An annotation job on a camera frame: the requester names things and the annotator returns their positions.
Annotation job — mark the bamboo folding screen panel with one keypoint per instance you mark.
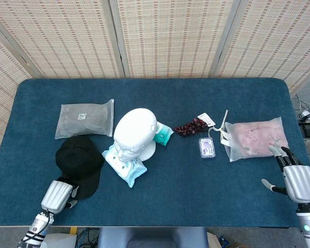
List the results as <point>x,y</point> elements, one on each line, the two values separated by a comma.
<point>273,38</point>
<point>67,38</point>
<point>307,67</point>
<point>170,38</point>
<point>2,77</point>

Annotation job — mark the white foam mannequin head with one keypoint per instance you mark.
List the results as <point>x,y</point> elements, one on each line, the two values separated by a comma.
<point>134,129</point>

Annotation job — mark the frosted bag with pink cloth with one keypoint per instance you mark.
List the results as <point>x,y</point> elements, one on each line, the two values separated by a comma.
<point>255,137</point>

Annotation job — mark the grey frosted zip bag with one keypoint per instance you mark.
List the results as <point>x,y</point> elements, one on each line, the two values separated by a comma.
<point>82,121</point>

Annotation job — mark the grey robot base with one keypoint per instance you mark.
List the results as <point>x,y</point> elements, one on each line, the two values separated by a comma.
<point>152,237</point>

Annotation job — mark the white paper tag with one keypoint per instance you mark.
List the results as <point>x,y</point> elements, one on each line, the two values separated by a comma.
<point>206,119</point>

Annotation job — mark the teal wet wipes pack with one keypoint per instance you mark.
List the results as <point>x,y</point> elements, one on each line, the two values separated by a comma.
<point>162,135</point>

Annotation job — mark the purple clear plastic box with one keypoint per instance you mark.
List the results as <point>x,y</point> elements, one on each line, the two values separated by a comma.
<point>206,147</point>

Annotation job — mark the black baseball cap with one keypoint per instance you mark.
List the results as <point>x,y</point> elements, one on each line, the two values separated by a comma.
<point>77,160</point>

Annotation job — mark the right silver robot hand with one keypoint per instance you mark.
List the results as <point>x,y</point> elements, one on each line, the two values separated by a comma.
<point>301,183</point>

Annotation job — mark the light blue wet wipes pack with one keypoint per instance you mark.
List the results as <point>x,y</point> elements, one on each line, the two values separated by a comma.
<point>129,171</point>

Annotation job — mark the dark red grape bunch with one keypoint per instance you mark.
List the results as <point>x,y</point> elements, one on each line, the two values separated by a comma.
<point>191,127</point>

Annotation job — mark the blue felt table cover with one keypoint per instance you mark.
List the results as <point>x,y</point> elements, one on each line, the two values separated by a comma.
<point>170,196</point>

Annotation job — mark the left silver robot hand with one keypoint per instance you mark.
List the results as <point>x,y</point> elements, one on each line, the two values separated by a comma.
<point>55,196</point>

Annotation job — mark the white paper box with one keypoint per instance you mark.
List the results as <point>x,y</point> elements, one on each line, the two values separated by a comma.
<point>59,241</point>

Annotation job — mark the brown cardboard box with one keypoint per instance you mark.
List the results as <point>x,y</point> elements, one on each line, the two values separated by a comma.
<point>211,241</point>

